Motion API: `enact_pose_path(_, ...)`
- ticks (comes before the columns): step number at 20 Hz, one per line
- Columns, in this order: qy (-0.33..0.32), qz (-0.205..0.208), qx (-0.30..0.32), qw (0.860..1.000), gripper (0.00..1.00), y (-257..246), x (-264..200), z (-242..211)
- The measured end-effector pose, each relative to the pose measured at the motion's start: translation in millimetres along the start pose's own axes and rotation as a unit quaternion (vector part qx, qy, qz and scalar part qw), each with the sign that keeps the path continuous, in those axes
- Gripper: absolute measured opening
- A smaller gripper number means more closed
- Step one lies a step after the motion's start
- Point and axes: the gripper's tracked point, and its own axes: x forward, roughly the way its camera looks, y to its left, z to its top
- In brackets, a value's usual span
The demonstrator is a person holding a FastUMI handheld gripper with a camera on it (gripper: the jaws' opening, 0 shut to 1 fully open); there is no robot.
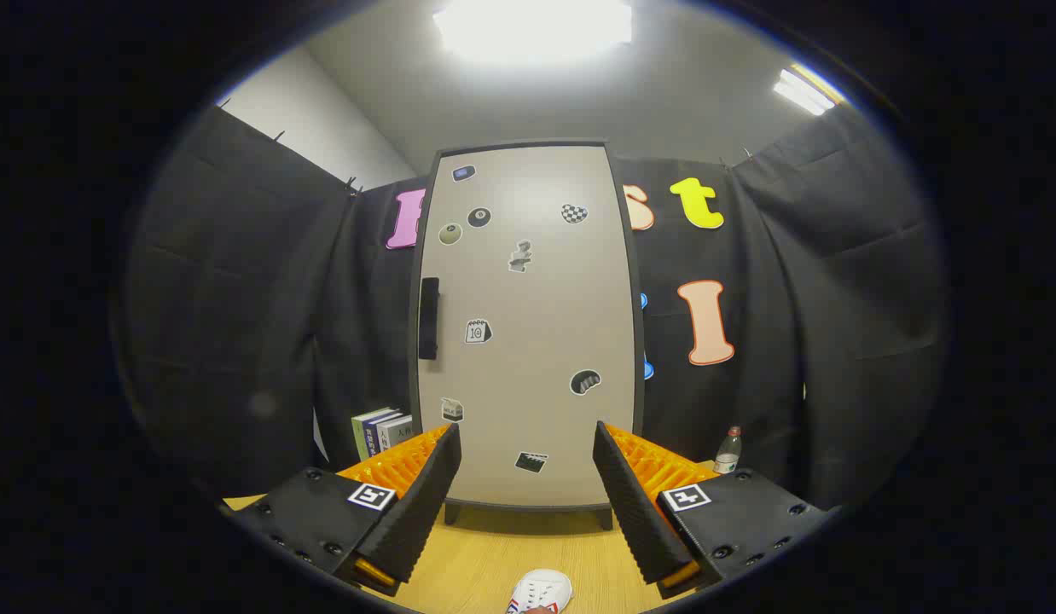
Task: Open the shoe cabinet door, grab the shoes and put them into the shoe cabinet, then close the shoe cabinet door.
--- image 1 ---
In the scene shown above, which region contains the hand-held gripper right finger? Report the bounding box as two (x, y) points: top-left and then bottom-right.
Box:
(592, 420), (836, 600)

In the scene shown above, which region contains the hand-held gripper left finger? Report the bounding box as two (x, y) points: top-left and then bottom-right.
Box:
(229, 422), (462, 598)

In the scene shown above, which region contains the white canvas shoe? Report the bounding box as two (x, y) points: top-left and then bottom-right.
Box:
(506, 569), (574, 614)

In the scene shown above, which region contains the dark grey shoe cabinet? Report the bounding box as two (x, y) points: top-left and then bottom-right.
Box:
(407, 139), (648, 531)

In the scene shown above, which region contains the black door handle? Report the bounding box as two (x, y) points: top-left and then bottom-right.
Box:
(418, 277), (441, 361)

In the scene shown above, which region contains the beige shoe cabinet door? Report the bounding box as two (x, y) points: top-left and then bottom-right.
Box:
(417, 145), (638, 508)

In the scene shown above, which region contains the blue book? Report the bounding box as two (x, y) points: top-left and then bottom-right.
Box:
(363, 413), (403, 457)

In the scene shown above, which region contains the green white book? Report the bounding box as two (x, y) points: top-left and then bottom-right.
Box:
(351, 408), (392, 462)

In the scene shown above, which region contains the clear plastic water bottle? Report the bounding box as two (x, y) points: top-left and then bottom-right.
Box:
(713, 426), (743, 476)

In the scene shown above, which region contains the black backdrop cloth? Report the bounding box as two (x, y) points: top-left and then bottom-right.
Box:
(123, 102), (947, 513)

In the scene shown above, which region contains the narrow ceiling light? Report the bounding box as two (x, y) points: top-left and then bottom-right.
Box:
(773, 64), (844, 116)

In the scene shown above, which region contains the large ceiling light panel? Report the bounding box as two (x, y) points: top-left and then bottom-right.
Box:
(432, 0), (633, 65)

